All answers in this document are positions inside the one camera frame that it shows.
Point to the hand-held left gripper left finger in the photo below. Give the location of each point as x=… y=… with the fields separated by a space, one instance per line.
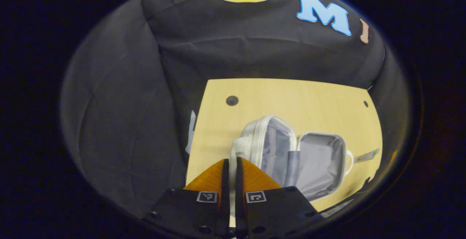
x=222 y=202

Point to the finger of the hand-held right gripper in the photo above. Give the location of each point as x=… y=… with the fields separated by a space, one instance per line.
x=394 y=157

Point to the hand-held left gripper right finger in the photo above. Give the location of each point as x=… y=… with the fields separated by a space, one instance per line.
x=241 y=202

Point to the white suitcase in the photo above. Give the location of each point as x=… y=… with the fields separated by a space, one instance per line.
x=320 y=159

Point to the black backdrop cloth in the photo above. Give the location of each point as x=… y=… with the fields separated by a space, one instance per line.
x=127 y=104

